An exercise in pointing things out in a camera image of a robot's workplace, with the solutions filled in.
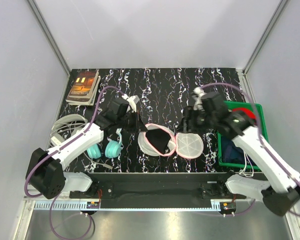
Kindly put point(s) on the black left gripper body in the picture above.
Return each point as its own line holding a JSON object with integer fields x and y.
{"x": 129, "y": 122}

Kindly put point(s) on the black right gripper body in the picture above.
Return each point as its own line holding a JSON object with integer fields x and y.
{"x": 198, "y": 119}

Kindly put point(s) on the black bra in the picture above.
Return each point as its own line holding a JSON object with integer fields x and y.
{"x": 159, "y": 139}

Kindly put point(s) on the white pink mesh laundry bag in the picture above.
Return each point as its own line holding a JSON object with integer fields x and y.
{"x": 186, "y": 145}

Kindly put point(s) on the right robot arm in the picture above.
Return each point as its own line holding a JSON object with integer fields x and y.
{"x": 281, "y": 189}

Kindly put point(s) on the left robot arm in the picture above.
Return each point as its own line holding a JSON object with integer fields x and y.
{"x": 46, "y": 170}

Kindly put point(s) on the teal cat-ear headphones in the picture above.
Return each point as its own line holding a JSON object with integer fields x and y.
{"x": 112, "y": 149}

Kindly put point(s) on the blue garment in bin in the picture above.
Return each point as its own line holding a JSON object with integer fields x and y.
{"x": 230, "y": 153}

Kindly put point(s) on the paperback book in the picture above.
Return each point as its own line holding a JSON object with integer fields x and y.
{"x": 84, "y": 88}

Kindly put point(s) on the red garment in bin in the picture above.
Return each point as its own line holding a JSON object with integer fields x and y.
{"x": 247, "y": 111}

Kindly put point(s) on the white headphones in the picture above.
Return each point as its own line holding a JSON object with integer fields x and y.
{"x": 72, "y": 123}

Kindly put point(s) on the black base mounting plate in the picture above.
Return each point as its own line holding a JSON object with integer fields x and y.
{"x": 160, "y": 191}

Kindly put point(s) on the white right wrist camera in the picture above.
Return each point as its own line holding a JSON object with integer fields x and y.
{"x": 197, "y": 95}

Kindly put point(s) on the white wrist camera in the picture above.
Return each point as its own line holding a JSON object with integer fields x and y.
{"x": 132, "y": 102}
{"x": 197, "y": 95}

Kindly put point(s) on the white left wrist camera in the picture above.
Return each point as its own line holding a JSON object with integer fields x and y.
{"x": 132, "y": 102}

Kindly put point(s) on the grey usb cable plug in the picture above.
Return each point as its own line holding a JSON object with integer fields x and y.
{"x": 107, "y": 166}

